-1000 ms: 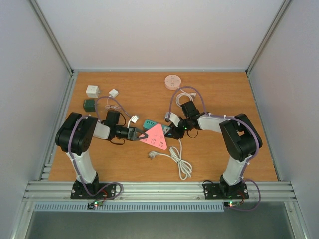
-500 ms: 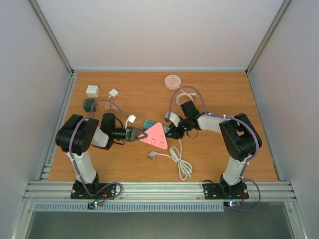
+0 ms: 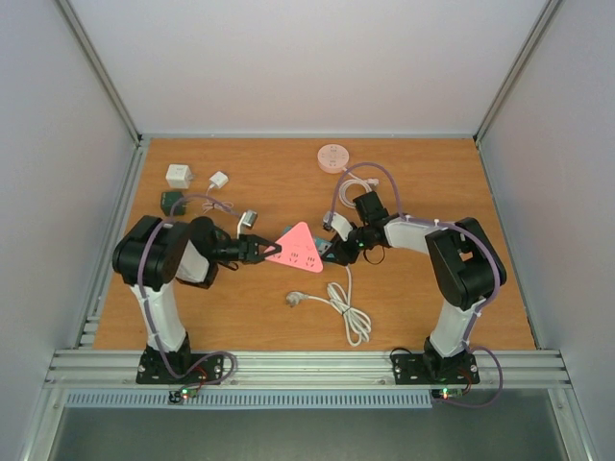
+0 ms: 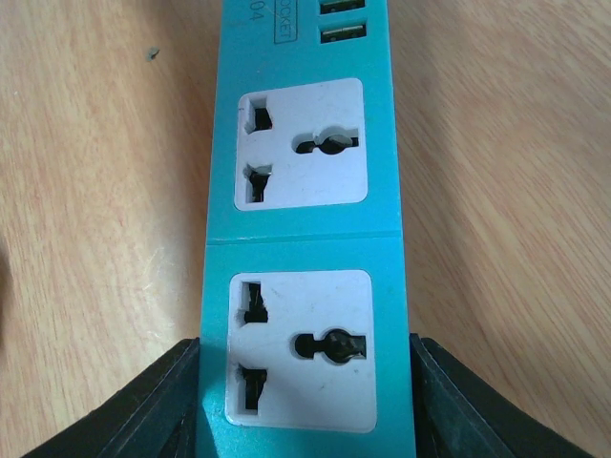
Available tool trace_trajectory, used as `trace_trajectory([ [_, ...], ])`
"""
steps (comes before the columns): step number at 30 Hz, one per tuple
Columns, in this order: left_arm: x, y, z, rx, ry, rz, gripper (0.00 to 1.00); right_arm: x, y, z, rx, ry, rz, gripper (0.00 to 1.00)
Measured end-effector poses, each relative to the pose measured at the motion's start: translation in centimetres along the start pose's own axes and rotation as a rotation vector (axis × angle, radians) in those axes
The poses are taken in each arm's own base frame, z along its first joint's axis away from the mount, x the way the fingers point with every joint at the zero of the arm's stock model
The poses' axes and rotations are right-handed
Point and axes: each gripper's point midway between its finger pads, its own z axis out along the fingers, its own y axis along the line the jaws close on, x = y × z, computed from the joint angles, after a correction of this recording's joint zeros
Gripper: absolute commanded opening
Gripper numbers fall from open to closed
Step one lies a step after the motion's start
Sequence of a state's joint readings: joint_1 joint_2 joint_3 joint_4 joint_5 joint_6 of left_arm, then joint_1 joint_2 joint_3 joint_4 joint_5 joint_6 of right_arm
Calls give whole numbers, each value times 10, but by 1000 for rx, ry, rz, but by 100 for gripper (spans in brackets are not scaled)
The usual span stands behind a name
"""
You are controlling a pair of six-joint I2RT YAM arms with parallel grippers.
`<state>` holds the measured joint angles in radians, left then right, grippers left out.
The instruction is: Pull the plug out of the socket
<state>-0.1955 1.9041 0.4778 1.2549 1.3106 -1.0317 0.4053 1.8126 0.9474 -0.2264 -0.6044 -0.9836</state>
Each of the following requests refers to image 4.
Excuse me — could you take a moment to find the teal power strip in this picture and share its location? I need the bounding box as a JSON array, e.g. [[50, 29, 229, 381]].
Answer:
[[196, 1, 416, 457]]

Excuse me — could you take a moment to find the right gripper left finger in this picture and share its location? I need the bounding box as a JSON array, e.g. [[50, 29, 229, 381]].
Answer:
[[26, 339, 200, 457]]

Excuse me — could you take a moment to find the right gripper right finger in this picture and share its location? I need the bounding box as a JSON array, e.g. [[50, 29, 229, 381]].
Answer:
[[410, 333, 590, 458]]

